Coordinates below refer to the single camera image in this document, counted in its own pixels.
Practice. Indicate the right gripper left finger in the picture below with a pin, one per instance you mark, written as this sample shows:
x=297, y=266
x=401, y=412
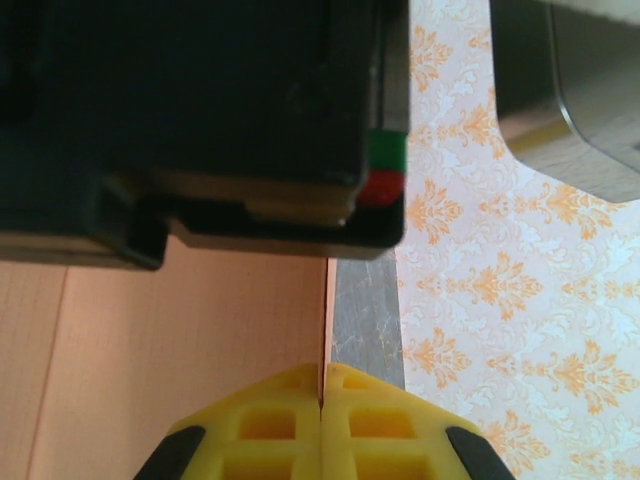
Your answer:
x=280, y=440

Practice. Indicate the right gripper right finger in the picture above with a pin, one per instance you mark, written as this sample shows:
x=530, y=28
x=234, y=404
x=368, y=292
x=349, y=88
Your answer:
x=380, y=440

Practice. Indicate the orange paper box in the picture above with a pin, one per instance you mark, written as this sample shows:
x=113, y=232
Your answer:
x=175, y=360

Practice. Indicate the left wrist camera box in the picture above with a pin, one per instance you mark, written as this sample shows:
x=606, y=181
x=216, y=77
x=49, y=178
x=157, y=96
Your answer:
x=575, y=100

